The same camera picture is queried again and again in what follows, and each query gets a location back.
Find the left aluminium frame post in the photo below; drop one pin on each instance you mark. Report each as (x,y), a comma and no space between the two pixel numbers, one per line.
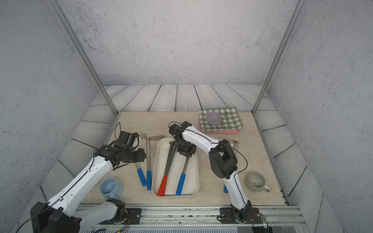
(64,22)

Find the white rectangular storage tray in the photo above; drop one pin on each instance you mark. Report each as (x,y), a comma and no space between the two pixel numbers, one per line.
(191,185)

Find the aluminium frame post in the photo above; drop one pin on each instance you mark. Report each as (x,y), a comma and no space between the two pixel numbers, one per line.
(64,22)
(280,52)

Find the small lilac bowl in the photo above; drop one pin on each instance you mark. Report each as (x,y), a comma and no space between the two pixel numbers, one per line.
(214,118)

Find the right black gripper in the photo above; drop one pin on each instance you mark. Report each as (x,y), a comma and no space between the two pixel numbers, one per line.
(188,154)

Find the light blue plastic cup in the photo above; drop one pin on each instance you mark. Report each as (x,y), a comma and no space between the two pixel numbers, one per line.
(111,188)

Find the pink tray under cloth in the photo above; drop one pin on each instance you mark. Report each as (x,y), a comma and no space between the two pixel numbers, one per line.
(220,132)

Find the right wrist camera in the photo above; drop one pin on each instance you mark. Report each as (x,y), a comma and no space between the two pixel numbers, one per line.
(176,132)

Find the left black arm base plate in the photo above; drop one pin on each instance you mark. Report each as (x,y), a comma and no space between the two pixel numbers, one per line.
(131,216)

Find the grey ribbed ceramic cup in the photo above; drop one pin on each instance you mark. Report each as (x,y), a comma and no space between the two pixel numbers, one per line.
(256,183)

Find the aluminium front rail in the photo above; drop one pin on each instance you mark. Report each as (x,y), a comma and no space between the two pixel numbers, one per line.
(284,217)

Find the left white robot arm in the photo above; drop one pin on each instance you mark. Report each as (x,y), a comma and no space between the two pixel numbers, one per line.
(59,214)

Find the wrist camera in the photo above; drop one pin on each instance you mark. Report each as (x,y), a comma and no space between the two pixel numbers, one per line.
(128,141)
(176,132)

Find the green checkered cloth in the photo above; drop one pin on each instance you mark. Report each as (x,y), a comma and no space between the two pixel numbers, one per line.
(230,119)

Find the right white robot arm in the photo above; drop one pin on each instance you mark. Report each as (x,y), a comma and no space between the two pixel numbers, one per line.
(223,163)

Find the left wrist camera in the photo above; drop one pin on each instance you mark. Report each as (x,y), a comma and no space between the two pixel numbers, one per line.
(128,141)

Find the right aluminium frame post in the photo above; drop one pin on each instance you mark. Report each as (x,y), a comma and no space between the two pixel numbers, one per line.
(280,52)

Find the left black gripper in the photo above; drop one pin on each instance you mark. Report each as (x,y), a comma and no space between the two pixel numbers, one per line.
(142,156)

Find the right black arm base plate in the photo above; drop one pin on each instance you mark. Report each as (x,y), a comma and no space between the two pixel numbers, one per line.
(233,216)

